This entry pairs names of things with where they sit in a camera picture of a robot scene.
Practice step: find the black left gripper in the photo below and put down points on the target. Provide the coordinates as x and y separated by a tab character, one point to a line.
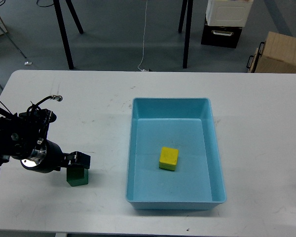
50	158

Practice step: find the green wooden block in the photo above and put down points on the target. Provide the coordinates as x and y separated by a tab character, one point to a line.
77	176

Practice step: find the yellow wooden block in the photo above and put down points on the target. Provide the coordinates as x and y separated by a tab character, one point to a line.
168	158

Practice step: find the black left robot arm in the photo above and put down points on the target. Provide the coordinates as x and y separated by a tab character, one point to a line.
23	137

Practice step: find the black storage box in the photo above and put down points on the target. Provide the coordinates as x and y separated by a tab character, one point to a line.
221	36

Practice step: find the blue plastic bin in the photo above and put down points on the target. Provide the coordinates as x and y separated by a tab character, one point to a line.
185	124

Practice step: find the black stand left legs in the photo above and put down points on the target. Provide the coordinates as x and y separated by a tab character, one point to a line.
62	28

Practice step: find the black stand legs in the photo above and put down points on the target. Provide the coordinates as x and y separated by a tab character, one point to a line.
62	28
186	17

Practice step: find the black stand right legs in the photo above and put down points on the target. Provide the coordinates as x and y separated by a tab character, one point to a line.
186	17

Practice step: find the white storage crate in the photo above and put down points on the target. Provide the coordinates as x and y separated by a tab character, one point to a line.
228	13

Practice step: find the cardboard box with handles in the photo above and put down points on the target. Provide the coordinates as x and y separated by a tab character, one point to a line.
277	54

